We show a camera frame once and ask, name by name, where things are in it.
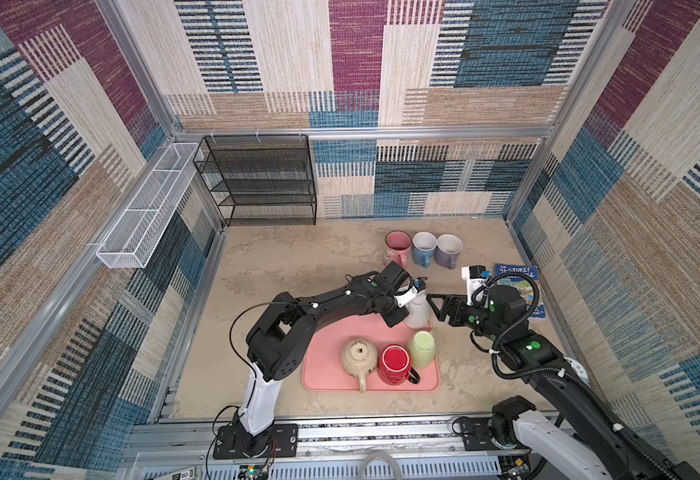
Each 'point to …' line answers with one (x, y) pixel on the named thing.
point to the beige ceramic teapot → (360, 359)
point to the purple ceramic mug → (447, 249)
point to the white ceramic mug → (419, 312)
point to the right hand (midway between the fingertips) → (437, 302)
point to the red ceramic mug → (394, 365)
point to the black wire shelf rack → (260, 180)
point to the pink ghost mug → (397, 248)
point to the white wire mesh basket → (135, 234)
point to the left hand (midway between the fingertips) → (402, 308)
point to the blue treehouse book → (524, 285)
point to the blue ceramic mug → (423, 247)
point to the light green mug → (423, 348)
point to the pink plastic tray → (323, 368)
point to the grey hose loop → (374, 454)
